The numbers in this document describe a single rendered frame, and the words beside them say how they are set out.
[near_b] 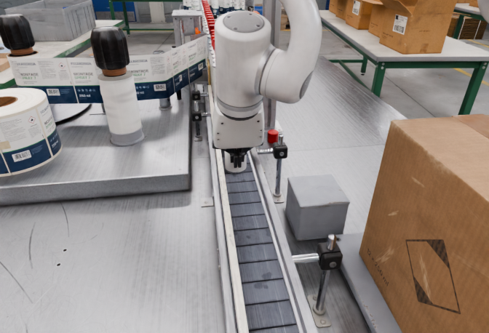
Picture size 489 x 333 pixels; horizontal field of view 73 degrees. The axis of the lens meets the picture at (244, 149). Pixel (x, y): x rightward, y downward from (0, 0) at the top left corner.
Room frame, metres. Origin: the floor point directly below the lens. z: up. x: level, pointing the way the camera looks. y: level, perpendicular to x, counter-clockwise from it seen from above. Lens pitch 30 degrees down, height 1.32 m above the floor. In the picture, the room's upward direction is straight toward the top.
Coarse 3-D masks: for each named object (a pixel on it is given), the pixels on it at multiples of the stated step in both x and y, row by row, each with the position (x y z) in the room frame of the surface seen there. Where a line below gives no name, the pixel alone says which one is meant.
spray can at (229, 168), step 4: (236, 148) 0.64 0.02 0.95; (228, 156) 0.65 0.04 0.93; (244, 156) 0.66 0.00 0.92; (228, 160) 0.65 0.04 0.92; (244, 160) 0.66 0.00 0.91; (228, 164) 0.65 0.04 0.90; (232, 164) 0.64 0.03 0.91; (244, 164) 0.66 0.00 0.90; (228, 168) 0.65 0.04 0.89; (232, 168) 0.64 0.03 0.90; (236, 168) 0.64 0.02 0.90; (240, 168) 0.65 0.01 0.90; (244, 168) 0.66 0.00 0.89; (228, 172) 0.65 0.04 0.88; (232, 172) 0.64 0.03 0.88; (236, 172) 0.64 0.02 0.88; (240, 172) 0.65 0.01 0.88
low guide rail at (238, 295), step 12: (216, 156) 0.68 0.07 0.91; (228, 204) 0.49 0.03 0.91; (228, 216) 0.46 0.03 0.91; (228, 228) 0.43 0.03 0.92; (228, 240) 0.40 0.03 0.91; (228, 252) 0.38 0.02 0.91; (240, 288) 0.31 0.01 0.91; (240, 300) 0.29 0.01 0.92; (240, 312) 0.27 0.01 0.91; (240, 324) 0.25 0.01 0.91
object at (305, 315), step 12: (252, 156) 0.59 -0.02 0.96; (264, 180) 0.50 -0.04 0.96; (264, 192) 0.47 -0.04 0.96; (276, 216) 0.40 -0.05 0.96; (276, 228) 0.38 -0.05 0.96; (288, 252) 0.33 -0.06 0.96; (288, 264) 0.31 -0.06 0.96; (288, 276) 0.29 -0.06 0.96; (300, 288) 0.27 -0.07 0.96; (300, 300) 0.25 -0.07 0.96; (300, 312) 0.24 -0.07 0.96; (312, 324) 0.22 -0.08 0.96
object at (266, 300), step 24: (240, 192) 0.58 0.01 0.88; (240, 216) 0.50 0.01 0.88; (264, 216) 0.50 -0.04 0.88; (240, 240) 0.43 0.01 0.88; (264, 240) 0.43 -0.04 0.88; (240, 264) 0.38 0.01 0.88; (264, 264) 0.38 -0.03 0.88; (264, 288) 0.33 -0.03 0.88; (264, 312) 0.29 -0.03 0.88; (288, 312) 0.29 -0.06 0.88
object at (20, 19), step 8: (0, 16) 1.01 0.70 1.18; (8, 16) 1.00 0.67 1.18; (16, 16) 1.01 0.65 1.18; (24, 16) 1.04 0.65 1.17; (0, 24) 0.99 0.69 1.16; (8, 24) 0.99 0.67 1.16; (16, 24) 1.00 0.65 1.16; (24, 24) 1.02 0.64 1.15; (0, 32) 0.99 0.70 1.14; (8, 32) 0.99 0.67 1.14; (16, 32) 1.00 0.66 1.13; (24, 32) 1.01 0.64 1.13; (8, 40) 0.99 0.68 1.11; (16, 40) 0.99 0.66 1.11; (24, 40) 1.00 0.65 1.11; (32, 40) 1.03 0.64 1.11; (8, 48) 1.00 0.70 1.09; (16, 48) 0.99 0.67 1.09; (24, 48) 1.00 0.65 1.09; (32, 48) 1.03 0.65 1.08; (8, 56) 0.99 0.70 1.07; (16, 56) 1.00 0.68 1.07; (24, 56) 0.99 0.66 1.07; (32, 56) 1.01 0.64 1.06; (40, 56) 1.04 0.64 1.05; (16, 64) 0.98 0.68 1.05; (16, 72) 0.98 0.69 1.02; (16, 80) 0.99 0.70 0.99
